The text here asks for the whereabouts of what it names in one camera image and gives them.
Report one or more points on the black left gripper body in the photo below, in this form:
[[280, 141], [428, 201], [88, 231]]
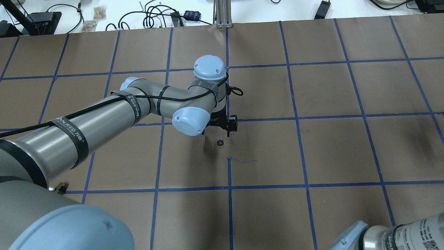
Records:
[[218, 122]]

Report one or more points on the small black bearing gear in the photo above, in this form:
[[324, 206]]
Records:
[[220, 142]]

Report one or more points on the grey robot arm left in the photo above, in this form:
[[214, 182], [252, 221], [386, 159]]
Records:
[[35, 218]]

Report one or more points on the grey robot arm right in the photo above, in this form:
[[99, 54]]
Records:
[[424, 234]]

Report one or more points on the loose blue tape thread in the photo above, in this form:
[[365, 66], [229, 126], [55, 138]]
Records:
[[243, 161]]

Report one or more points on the blue checkered small box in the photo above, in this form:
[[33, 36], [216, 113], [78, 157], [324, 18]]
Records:
[[192, 15]]

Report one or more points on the black power adapter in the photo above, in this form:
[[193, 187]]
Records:
[[322, 10]]

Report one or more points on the rusty curved brake shoe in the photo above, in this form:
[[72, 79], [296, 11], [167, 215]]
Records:
[[60, 189]]

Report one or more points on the aluminium profile post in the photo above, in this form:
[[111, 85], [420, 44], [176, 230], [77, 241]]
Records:
[[222, 14]]

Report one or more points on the black camera stand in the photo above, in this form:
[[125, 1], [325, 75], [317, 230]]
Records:
[[33, 23]]

